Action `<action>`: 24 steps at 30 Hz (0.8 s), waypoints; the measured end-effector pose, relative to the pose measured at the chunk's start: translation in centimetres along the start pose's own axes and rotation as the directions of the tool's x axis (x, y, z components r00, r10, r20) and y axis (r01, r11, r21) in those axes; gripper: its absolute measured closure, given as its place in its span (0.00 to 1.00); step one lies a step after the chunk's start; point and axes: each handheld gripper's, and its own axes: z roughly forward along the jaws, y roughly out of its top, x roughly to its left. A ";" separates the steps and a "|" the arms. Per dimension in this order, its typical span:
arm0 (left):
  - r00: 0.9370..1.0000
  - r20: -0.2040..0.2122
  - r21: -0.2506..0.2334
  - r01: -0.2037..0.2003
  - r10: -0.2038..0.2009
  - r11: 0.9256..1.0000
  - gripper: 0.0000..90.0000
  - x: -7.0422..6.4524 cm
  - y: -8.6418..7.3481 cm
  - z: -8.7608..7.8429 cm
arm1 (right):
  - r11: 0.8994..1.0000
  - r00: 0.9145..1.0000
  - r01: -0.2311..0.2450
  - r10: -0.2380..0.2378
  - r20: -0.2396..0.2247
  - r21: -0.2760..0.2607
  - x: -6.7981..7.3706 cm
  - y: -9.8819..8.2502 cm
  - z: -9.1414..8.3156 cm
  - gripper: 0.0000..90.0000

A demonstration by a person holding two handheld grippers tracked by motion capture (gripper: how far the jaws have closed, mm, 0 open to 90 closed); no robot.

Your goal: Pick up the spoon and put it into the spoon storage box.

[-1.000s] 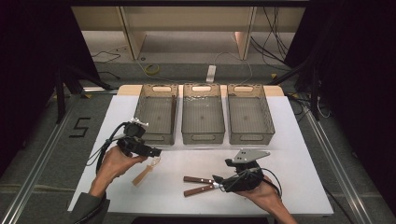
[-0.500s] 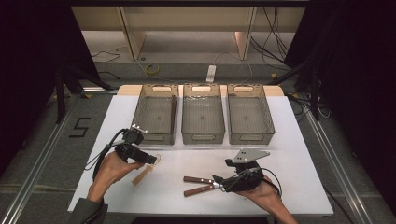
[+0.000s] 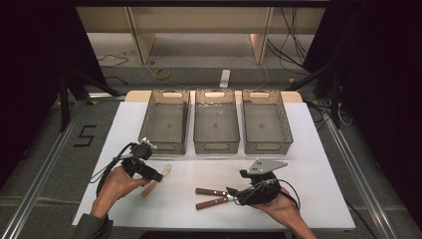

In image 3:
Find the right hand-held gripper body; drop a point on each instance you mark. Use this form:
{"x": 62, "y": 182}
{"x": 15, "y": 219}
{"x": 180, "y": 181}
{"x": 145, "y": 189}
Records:
{"x": 262, "y": 186}

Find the white power strip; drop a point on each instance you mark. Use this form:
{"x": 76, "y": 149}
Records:
{"x": 225, "y": 78}

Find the aluminium floor rail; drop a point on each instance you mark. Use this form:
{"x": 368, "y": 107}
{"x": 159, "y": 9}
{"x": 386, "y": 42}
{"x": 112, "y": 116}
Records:
{"x": 40, "y": 172}
{"x": 358, "y": 172}

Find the yellow tape roll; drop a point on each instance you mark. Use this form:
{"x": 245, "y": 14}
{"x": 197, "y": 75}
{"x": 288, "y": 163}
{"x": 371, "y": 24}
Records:
{"x": 162, "y": 74}

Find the black metal stand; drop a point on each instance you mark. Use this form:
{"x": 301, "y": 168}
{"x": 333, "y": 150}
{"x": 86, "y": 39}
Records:
{"x": 335, "y": 99}
{"x": 63, "y": 99}

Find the white table board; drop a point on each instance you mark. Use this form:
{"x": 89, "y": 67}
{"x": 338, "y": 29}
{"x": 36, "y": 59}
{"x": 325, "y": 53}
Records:
{"x": 199, "y": 215}

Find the person's left hand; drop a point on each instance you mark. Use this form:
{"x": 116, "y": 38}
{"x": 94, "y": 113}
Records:
{"x": 114, "y": 189}

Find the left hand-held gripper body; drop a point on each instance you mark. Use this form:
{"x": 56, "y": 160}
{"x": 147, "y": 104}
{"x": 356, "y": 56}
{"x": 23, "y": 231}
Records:
{"x": 141, "y": 159}

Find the beige wooden shelf unit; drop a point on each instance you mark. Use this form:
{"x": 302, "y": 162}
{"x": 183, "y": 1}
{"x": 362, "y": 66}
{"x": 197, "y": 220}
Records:
{"x": 199, "y": 20}

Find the person's right hand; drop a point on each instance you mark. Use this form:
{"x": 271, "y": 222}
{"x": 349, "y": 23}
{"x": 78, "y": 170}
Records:
{"x": 282, "y": 209}

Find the clear grey plastic bin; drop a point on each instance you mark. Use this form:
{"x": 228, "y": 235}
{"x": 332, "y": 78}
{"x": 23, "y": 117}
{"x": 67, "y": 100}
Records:
{"x": 265, "y": 124}
{"x": 165, "y": 124}
{"x": 215, "y": 124}

